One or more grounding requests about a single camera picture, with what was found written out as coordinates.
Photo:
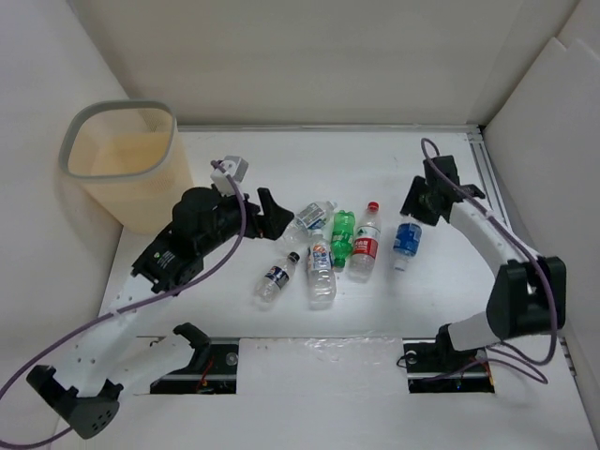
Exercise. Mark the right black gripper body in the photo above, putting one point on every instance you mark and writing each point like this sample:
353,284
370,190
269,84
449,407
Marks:
426,213

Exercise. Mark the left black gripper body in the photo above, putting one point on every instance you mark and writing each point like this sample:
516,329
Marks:
231,223

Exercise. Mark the blue label water bottle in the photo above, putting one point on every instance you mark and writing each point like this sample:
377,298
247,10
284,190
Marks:
407,242

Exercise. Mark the red label red cap bottle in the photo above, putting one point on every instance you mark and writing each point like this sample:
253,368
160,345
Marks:
365,244

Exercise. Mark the green soda bottle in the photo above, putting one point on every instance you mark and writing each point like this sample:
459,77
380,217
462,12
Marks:
342,238

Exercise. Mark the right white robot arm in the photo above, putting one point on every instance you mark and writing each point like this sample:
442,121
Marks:
528,296

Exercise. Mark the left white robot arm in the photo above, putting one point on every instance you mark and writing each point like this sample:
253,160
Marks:
87,388

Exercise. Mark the beige bin with grey rim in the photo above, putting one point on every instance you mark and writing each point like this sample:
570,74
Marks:
129,157

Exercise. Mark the crushed clear water bottle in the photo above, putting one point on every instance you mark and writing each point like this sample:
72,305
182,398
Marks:
313,217

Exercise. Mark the black cap small bottle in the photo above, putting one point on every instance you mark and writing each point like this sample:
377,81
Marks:
275,280

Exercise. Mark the orange blue label clear bottle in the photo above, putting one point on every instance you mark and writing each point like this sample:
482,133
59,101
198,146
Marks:
322,282

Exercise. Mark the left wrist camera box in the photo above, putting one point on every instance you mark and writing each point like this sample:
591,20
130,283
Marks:
228,174

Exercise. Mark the aluminium frame rail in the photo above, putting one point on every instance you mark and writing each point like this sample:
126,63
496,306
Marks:
447,282

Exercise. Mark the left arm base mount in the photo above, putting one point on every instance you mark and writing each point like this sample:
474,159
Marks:
210,372

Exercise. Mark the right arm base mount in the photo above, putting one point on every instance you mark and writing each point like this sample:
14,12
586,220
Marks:
429,371

